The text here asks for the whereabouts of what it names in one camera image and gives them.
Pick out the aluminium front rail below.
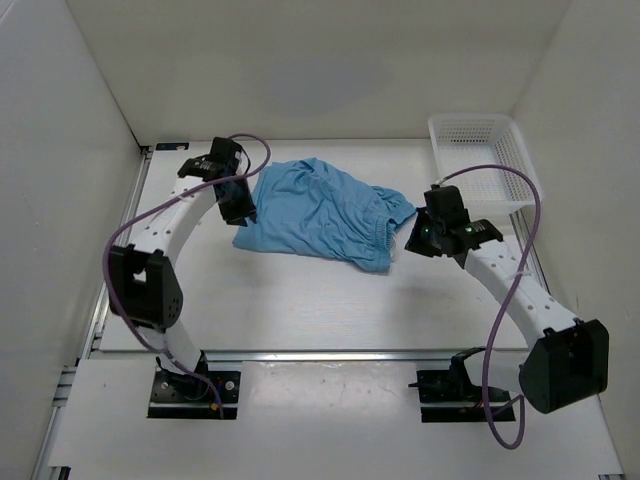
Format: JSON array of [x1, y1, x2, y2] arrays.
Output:
[[205, 348, 461, 363]]

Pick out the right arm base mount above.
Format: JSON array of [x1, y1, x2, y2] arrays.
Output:
[[408, 370, 486, 424]]

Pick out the white plastic mesh basket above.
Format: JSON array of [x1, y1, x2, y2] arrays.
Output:
[[428, 113, 539, 218]]

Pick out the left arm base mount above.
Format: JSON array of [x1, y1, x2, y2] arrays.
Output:
[[147, 360, 241, 420]]

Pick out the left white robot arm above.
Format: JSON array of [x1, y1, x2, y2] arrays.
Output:
[[103, 134, 259, 400]]

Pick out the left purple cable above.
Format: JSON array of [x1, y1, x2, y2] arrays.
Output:
[[102, 132, 274, 419]]

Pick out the aluminium left rail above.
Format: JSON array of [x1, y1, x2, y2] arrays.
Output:
[[79, 147, 157, 360]]

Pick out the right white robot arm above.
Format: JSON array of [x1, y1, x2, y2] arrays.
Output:
[[405, 186, 609, 414]]

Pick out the light blue shorts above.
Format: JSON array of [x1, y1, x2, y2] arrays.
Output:
[[233, 158, 416, 274]]

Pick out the blue label sticker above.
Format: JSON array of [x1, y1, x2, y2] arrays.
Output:
[[155, 142, 190, 151]]

